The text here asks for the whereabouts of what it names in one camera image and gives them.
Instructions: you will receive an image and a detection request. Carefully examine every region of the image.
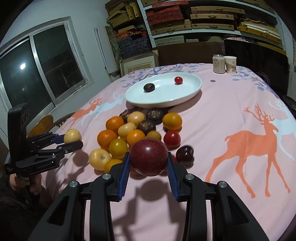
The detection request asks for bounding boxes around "pale yellow speckled melon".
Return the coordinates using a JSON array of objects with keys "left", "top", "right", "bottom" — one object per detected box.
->
[{"left": 64, "top": 128, "right": 82, "bottom": 144}]

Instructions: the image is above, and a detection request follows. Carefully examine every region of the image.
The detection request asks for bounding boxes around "yellow orange plum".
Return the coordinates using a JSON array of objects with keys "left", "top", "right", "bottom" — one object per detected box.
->
[{"left": 104, "top": 159, "right": 122, "bottom": 173}]

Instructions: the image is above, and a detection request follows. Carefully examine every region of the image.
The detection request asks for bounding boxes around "dark red cherry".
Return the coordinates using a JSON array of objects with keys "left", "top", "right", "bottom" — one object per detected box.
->
[{"left": 176, "top": 145, "right": 194, "bottom": 165}]

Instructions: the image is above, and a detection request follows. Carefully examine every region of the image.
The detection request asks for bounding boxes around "large red plum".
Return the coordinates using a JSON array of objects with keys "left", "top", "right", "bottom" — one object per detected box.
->
[{"left": 129, "top": 138, "right": 168, "bottom": 177}]

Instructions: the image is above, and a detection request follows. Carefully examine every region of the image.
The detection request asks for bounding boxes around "greenish yellow plum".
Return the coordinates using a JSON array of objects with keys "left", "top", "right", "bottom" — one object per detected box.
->
[{"left": 108, "top": 138, "right": 128, "bottom": 159}]

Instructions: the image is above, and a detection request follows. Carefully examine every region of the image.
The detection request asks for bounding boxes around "pale yellow round fruit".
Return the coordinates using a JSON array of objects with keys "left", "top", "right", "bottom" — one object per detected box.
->
[{"left": 89, "top": 149, "right": 111, "bottom": 171}]

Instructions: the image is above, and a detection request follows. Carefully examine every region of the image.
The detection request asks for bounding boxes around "large orange mandarin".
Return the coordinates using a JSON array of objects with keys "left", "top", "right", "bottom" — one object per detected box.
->
[{"left": 97, "top": 130, "right": 117, "bottom": 150}]

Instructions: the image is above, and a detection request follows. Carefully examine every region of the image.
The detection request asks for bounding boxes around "small tan longan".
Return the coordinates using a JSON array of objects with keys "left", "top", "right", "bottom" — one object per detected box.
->
[{"left": 147, "top": 131, "right": 162, "bottom": 141}]

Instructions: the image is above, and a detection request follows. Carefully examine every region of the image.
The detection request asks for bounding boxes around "small orange mandarin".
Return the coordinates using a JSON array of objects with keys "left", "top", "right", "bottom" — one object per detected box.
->
[{"left": 126, "top": 129, "right": 145, "bottom": 148}]

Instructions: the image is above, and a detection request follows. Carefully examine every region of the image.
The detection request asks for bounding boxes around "dark purple passion fruit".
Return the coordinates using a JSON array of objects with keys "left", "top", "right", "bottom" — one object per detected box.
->
[{"left": 144, "top": 83, "right": 155, "bottom": 92}]

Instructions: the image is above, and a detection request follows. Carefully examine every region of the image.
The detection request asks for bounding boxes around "red cherry tomato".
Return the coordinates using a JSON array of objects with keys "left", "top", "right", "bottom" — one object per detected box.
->
[{"left": 174, "top": 76, "right": 183, "bottom": 85}]

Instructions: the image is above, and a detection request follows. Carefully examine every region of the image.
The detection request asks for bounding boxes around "person left hand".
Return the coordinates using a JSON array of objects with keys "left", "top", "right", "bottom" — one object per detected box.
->
[{"left": 9, "top": 174, "right": 42, "bottom": 195}]

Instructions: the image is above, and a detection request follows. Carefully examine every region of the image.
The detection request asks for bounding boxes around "wooden armchair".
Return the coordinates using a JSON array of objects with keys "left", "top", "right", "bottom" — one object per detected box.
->
[{"left": 27, "top": 113, "right": 74, "bottom": 137}]

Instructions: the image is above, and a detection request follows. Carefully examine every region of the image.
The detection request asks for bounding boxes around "left sliding window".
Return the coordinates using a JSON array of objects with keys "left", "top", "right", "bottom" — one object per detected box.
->
[{"left": 0, "top": 17, "right": 94, "bottom": 140}]

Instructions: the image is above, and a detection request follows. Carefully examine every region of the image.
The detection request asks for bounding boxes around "pink deer print tablecloth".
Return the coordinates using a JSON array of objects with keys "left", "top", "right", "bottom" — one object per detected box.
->
[{"left": 42, "top": 64, "right": 295, "bottom": 240}]

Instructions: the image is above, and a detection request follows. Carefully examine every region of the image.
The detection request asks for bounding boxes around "white round plate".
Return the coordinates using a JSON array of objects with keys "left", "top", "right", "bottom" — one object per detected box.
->
[{"left": 125, "top": 72, "right": 202, "bottom": 108}]

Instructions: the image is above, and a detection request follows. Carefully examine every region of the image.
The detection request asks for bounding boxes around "framed picture on floor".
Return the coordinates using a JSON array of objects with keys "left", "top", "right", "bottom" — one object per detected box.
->
[{"left": 120, "top": 50, "right": 159, "bottom": 77}]

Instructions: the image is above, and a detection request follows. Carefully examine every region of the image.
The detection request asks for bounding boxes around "pink beverage can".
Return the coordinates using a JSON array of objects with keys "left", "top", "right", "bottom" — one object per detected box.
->
[{"left": 212, "top": 54, "right": 226, "bottom": 74}]

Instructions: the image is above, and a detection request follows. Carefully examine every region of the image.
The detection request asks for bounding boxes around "dark wooden chair back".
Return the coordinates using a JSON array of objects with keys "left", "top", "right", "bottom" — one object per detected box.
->
[{"left": 153, "top": 42, "right": 222, "bottom": 66}]

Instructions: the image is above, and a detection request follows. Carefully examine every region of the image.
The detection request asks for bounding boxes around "metal storage shelf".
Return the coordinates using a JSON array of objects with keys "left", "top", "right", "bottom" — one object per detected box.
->
[{"left": 137, "top": 1, "right": 284, "bottom": 48}]

